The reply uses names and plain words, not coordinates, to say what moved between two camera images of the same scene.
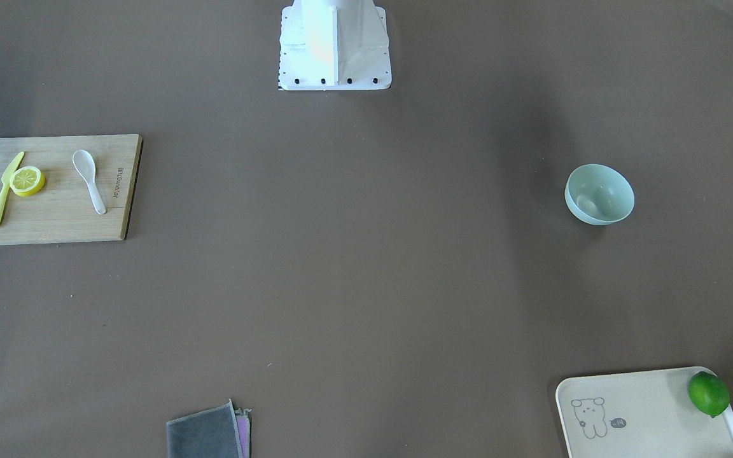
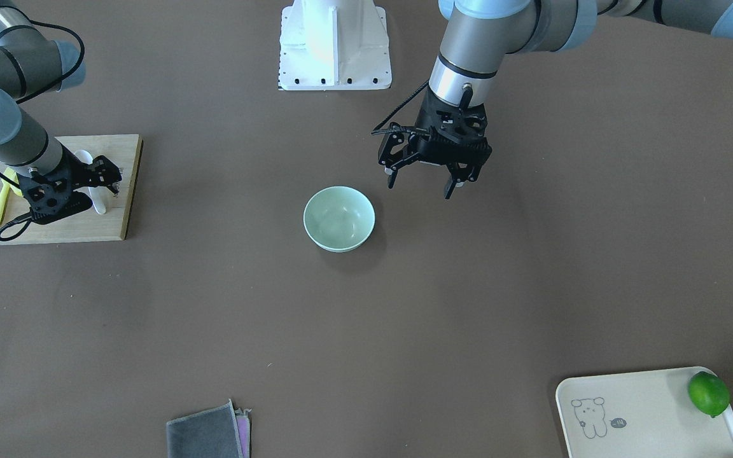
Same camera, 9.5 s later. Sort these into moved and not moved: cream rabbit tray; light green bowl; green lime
Moved: light green bowl
Not moved: cream rabbit tray; green lime
